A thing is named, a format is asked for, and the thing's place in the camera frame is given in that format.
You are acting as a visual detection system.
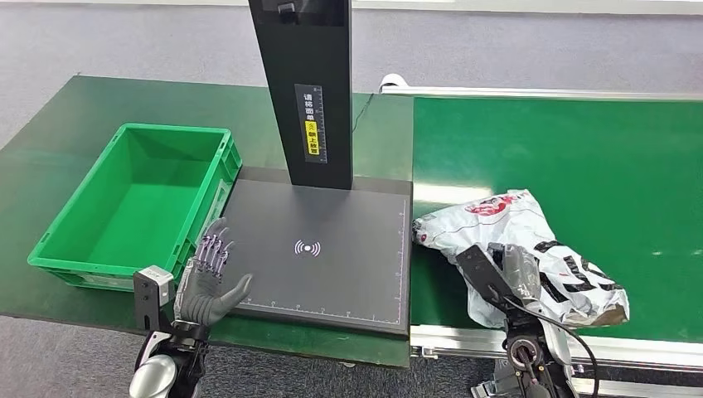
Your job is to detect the aluminium conveyor frame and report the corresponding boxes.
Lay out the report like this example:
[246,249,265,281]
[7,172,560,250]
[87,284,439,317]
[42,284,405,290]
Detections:
[379,72,703,398]

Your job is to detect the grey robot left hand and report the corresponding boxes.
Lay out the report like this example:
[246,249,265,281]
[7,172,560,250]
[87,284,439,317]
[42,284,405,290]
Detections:
[174,217,255,328]

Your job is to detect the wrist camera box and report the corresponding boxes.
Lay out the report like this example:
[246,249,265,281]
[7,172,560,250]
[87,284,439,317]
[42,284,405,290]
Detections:
[455,245,523,315]
[133,265,177,334]

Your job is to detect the green plastic crate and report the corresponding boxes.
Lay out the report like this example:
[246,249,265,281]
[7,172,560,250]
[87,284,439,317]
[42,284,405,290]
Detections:
[27,123,243,293]

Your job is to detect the black inbound scanner machine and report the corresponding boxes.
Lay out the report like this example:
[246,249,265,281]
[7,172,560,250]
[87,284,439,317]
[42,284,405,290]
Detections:
[219,0,414,337]

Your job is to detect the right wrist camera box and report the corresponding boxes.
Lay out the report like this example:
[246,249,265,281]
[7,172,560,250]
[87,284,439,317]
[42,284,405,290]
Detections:
[455,245,523,315]

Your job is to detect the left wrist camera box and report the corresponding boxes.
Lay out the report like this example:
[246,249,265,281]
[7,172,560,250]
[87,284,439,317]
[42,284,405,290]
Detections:
[133,265,177,334]

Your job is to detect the white printed package bag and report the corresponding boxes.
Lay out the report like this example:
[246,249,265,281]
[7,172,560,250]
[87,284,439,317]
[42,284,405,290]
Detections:
[412,189,631,330]

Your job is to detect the thin black power cable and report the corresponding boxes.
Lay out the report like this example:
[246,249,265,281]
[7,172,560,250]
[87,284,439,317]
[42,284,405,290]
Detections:
[351,92,376,134]

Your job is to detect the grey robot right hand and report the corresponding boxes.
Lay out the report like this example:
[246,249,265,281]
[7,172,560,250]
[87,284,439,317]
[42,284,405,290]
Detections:
[487,242,543,307]

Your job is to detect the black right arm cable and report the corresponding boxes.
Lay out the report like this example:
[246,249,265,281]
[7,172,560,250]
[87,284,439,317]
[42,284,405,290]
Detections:
[497,295,600,398]

